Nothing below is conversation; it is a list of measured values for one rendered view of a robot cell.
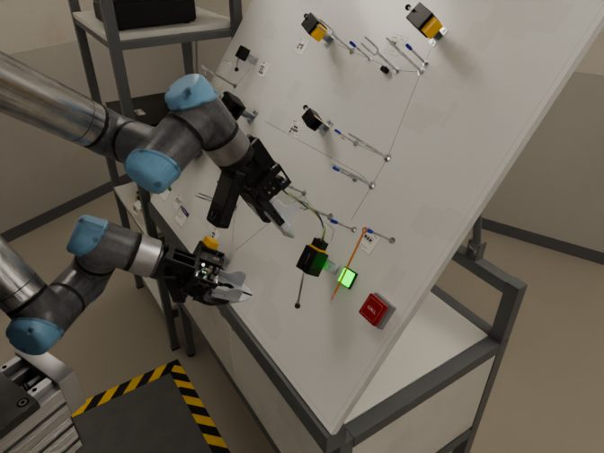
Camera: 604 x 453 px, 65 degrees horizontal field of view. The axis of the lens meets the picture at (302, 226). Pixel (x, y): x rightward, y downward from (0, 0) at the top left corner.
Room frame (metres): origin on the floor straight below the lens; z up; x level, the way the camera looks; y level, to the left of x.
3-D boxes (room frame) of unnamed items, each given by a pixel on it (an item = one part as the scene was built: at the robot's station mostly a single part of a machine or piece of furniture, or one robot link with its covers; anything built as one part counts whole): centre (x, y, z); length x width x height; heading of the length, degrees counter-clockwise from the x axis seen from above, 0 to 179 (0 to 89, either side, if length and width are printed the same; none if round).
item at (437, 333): (1.28, -0.02, 0.60); 1.17 x 0.58 x 0.40; 34
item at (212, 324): (1.35, 0.38, 0.60); 0.55 x 0.02 x 0.39; 34
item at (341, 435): (1.11, 0.25, 0.83); 1.18 x 0.05 x 0.06; 34
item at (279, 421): (0.89, 0.08, 0.60); 0.55 x 0.03 x 0.39; 34
